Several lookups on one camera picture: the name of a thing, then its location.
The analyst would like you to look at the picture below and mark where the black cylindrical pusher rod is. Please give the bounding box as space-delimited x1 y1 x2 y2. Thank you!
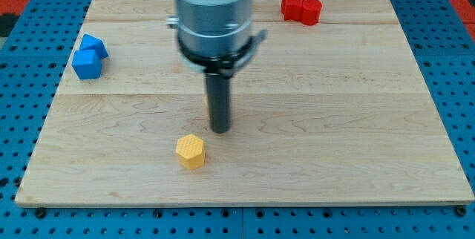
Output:
205 74 231 134

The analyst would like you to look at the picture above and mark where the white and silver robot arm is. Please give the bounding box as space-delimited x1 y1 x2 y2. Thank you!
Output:
167 0 266 134

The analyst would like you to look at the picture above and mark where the yellow hexagon block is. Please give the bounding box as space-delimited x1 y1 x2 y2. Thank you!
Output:
175 134 206 170

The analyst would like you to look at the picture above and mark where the red star block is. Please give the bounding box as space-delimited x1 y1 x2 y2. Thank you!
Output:
281 0 305 22

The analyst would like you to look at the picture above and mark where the light wooden board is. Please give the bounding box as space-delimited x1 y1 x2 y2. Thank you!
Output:
16 0 474 208

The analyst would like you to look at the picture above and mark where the red cylinder block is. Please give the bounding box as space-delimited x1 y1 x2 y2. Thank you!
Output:
301 0 323 26

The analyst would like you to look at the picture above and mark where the blue cube block front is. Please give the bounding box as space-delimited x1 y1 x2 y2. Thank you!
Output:
72 50 102 80

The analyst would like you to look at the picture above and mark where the blue cube block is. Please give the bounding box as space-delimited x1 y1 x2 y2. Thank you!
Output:
79 34 108 59
72 50 102 80

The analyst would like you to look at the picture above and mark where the blue cube block rear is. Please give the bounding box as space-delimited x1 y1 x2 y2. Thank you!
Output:
79 34 108 59

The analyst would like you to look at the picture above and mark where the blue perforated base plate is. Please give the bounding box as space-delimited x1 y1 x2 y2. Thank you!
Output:
1 0 474 238

